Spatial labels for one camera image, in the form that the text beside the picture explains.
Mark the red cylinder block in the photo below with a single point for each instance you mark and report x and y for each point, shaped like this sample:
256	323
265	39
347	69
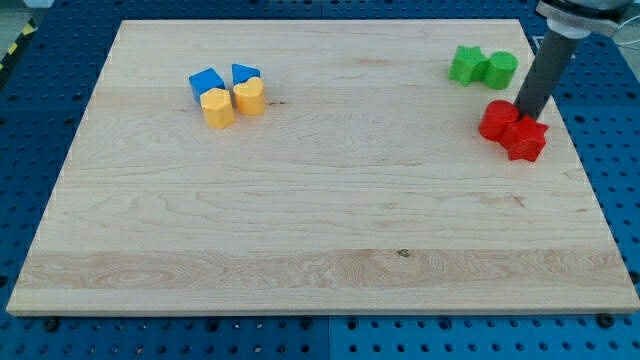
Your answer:
497	116

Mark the robot arm flange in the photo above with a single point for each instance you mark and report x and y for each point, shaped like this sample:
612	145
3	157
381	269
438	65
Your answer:
576	19

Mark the green star block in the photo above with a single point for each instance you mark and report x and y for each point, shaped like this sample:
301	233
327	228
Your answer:
468	65

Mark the red star block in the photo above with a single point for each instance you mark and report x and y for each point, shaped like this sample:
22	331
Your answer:
524	139

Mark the light wooden board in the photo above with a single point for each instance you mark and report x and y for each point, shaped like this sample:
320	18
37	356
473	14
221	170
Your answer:
364	187

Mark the yellow heart block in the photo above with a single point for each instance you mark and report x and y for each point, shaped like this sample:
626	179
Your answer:
250	96

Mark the yellow pentagon block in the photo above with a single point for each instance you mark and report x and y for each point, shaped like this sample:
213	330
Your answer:
217	108

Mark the blue triangle block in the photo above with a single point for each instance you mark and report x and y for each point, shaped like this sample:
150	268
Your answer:
242	73

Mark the blue cube block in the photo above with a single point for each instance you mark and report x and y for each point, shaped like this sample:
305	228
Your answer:
204	81

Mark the green cylinder block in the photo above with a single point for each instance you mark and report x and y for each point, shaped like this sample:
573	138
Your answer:
500	70

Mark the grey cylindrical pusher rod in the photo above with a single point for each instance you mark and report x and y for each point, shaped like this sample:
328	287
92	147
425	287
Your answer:
545	72

